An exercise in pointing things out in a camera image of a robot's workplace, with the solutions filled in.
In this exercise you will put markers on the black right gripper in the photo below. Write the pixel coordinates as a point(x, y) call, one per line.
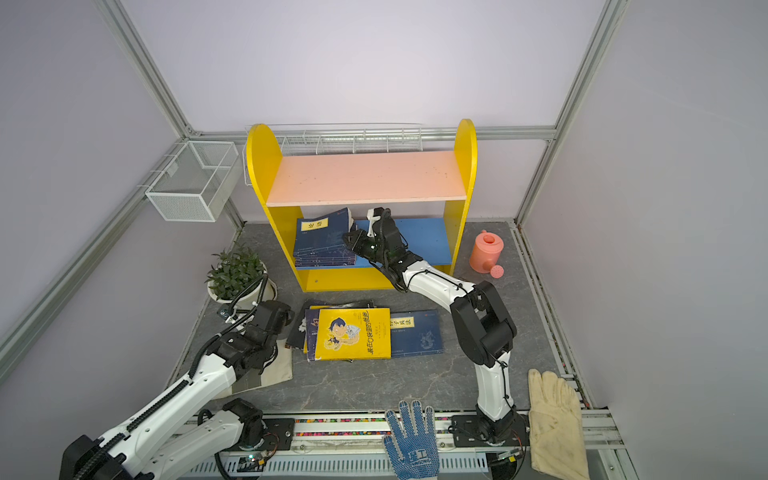
point(363, 238)

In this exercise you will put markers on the dark blue book yellow label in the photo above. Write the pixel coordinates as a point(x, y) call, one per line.
point(319, 241)

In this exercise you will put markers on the dark blue book stack bottom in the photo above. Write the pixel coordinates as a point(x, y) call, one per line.
point(415, 333)

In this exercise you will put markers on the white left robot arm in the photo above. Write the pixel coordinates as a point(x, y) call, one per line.
point(148, 445)

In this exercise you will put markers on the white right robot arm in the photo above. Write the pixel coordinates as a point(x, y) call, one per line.
point(483, 325)

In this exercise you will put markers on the beige grey work glove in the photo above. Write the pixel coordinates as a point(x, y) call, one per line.
point(279, 371)

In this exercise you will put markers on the white plastic plant pot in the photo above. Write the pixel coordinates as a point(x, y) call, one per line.
point(241, 282)

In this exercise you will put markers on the purple book under yellow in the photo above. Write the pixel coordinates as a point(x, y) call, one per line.
point(303, 334)

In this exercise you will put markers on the pink upper shelf board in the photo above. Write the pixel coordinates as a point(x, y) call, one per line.
point(356, 179)

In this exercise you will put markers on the green potted plant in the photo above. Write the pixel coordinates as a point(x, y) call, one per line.
point(236, 255)

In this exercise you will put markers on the yellow cartoon cover book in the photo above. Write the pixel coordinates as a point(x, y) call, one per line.
point(353, 334)

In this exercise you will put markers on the white mesh basket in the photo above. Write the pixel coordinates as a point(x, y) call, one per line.
point(197, 182)

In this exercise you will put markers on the blue dotted knit glove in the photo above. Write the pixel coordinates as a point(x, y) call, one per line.
point(411, 445)

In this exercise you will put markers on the cream leather glove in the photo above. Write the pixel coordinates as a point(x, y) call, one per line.
point(556, 428)

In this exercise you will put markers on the white wire basket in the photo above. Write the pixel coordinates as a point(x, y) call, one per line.
point(306, 142)

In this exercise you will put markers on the metal base rail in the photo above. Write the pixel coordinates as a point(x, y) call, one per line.
point(338, 445)

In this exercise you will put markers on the yellow bookshelf frame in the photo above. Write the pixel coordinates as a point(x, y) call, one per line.
point(263, 159)

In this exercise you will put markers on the aluminium frame post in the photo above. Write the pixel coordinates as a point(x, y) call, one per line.
point(118, 21)

